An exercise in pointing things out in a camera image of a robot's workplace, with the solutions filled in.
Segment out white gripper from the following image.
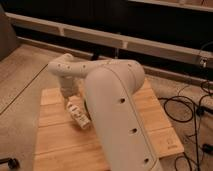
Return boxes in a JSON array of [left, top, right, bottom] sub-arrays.
[[59, 77, 79, 106]]

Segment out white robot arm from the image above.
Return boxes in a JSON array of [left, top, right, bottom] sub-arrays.
[[48, 54, 163, 171]]

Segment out black chair caster wheel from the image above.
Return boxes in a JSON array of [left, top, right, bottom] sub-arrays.
[[0, 158, 19, 169]]

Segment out white shelf rail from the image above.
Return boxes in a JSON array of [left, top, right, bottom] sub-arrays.
[[6, 12, 213, 68]]

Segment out black floor cables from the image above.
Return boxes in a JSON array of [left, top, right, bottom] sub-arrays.
[[157, 41, 213, 171]]

